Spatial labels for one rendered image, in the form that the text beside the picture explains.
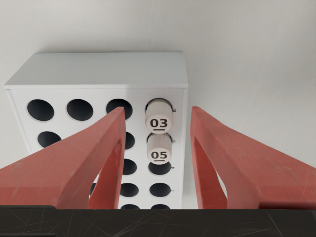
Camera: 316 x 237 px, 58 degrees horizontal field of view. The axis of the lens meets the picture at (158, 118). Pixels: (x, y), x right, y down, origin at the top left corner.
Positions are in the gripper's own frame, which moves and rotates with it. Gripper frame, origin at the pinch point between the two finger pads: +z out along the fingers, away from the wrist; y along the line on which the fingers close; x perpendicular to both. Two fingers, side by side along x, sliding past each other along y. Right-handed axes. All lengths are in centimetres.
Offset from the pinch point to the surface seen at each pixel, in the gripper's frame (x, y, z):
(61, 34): -2.3, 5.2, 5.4
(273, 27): -2.8, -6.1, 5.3
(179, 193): 5.9, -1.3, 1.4
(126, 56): -1.4, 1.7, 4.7
